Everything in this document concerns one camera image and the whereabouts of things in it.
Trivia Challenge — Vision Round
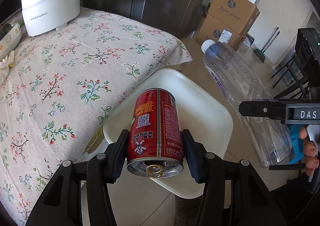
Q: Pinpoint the broom and dustpan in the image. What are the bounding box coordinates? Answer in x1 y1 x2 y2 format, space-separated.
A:
253 27 280 63

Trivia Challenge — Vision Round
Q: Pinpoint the floral tablecloth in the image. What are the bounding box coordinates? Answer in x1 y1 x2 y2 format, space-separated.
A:
1 8 191 225

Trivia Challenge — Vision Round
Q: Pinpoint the clear plastic bottle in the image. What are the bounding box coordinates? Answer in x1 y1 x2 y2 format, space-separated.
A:
201 40 292 167

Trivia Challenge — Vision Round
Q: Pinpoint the person right hand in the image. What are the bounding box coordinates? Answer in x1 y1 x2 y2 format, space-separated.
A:
299 127 319 176

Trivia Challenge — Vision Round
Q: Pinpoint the white flower-print bowl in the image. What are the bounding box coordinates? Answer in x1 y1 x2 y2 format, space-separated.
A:
0 22 22 61

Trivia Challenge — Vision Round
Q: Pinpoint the white trash bin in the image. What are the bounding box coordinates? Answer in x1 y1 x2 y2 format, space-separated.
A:
102 68 234 200

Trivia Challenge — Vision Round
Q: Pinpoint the cardboard box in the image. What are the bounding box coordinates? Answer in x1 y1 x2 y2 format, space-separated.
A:
195 14 245 51
208 0 260 35

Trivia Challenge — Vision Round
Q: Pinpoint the lower cardboard box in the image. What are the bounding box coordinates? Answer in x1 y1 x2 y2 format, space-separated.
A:
195 14 245 51

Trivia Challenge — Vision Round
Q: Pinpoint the upper cardboard box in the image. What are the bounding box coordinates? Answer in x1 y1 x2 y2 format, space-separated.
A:
208 0 260 35

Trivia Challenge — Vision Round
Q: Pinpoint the cream burger wrapper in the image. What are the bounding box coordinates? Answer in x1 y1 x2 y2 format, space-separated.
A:
0 50 15 82

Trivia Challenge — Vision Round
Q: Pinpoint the black metal chair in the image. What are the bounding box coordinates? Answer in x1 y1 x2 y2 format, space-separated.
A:
266 52 310 99

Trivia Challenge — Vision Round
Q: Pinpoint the red drink can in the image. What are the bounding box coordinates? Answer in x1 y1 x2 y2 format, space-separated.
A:
127 88 184 179

